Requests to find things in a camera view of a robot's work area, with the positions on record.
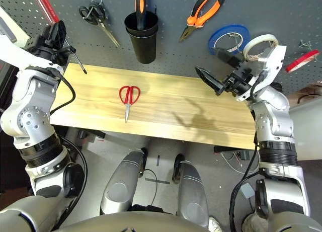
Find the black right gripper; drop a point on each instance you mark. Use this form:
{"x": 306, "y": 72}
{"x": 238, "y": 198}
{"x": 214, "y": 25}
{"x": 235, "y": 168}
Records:
{"x": 242, "y": 81}

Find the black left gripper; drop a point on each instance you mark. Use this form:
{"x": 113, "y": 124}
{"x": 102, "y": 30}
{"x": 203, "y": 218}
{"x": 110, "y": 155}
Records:
{"x": 50, "y": 56}

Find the orange and black pliers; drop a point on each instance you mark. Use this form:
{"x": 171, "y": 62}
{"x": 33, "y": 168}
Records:
{"x": 195, "y": 20}

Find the red tape roll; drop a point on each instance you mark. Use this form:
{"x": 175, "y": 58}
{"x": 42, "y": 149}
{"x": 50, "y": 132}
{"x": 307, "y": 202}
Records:
{"x": 302, "y": 61}

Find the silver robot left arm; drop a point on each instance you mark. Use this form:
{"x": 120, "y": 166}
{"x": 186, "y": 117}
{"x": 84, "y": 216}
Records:
{"x": 30, "y": 96}

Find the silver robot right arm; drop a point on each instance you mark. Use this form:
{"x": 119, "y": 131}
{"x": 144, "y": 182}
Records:
{"x": 271, "y": 116}

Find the blue tape roll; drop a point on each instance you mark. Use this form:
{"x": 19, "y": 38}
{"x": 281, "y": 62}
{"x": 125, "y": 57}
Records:
{"x": 216, "y": 35}

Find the white tape roll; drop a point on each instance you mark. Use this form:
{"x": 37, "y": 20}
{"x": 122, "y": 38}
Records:
{"x": 261, "y": 37}

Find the black plastic tool cup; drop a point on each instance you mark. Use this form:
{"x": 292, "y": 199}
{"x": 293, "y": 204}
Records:
{"x": 144, "y": 48}

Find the black table foot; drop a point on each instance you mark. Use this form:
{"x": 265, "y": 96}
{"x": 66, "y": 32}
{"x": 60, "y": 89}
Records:
{"x": 91, "y": 135}
{"x": 224, "y": 149}

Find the small metal peg hook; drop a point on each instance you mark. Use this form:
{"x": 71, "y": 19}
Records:
{"x": 305, "y": 44}

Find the black power adapter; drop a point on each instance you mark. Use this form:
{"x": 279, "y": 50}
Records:
{"x": 244, "y": 155}

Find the orange and black screwdriver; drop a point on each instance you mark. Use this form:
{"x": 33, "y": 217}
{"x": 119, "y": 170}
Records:
{"x": 141, "y": 5}

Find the brown cardboard box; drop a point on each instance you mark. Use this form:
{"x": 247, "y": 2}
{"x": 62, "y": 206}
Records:
{"x": 312, "y": 93}

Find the white rounded appliance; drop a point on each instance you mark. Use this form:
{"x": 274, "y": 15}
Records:
{"x": 307, "y": 131}

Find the short dark floor tape strip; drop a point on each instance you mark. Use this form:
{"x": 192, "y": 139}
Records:
{"x": 158, "y": 160}

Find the grey foot pedal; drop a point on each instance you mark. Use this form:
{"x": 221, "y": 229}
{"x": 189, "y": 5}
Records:
{"x": 247, "y": 190}

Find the silver robot right leg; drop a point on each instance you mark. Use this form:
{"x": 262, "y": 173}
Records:
{"x": 191, "y": 191}

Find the silver robot leg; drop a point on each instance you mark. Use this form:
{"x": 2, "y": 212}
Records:
{"x": 191, "y": 191}
{"x": 120, "y": 184}

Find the long dark floor tape strip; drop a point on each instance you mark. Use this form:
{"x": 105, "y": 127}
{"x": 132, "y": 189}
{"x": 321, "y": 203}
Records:
{"x": 157, "y": 181}

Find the silver robot left leg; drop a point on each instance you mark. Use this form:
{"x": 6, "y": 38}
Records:
{"x": 120, "y": 184}

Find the grey robot torso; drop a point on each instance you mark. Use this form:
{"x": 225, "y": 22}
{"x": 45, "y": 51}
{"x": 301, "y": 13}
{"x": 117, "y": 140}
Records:
{"x": 125, "y": 223}

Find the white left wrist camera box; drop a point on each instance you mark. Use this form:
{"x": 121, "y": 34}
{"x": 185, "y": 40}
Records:
{"x": 20, "y": 58}

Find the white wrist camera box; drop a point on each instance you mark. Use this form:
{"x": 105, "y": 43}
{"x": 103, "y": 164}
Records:
{"x": 273, "y": 63}
{"x": 20, "y": 58}

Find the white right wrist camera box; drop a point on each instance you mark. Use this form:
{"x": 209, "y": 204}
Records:
{"x": 273, "y": 63}

